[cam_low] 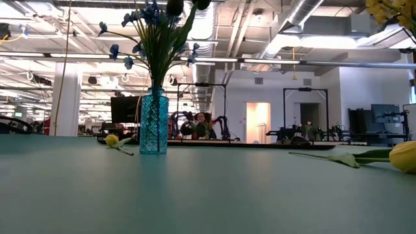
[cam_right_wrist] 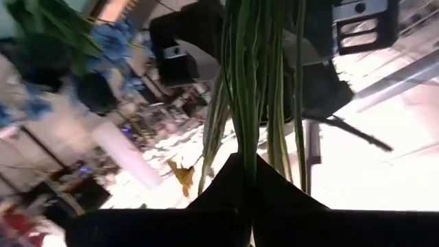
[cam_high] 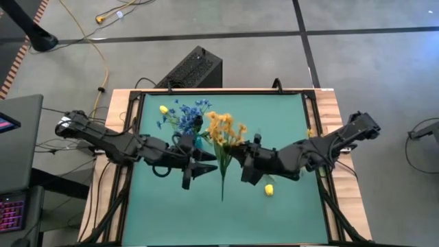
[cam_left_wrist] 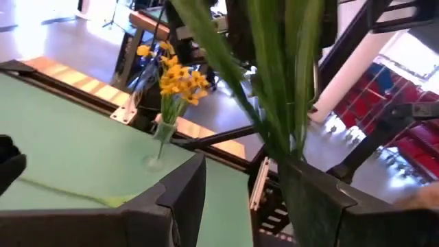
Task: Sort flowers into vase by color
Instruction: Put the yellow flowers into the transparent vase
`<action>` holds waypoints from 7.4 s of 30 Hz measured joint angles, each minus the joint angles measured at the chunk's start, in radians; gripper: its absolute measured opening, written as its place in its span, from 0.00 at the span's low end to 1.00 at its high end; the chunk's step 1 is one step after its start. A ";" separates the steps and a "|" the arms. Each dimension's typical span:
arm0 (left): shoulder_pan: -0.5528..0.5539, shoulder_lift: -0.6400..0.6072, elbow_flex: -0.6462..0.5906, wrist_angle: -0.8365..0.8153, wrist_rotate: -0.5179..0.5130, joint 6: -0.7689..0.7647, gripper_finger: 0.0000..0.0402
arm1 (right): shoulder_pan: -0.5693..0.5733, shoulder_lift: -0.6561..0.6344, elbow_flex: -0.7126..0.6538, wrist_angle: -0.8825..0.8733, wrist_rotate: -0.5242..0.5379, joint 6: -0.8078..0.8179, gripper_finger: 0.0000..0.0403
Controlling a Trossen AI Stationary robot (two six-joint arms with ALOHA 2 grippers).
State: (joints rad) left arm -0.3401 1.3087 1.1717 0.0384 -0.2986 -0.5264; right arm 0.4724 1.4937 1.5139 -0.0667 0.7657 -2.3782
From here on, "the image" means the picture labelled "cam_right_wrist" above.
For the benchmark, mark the yellow artificial flower bunch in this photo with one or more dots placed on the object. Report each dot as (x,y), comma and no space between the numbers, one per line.
(247,103)

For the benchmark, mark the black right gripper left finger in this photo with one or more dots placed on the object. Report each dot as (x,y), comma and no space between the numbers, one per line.
(154,228)

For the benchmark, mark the silver aluminium post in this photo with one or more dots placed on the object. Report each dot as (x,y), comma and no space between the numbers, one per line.
(404,80)

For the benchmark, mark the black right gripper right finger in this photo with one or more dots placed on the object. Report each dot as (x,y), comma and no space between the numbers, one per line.
(343,228)

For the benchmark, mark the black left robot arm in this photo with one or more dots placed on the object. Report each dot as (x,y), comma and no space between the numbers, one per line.
(322,92)

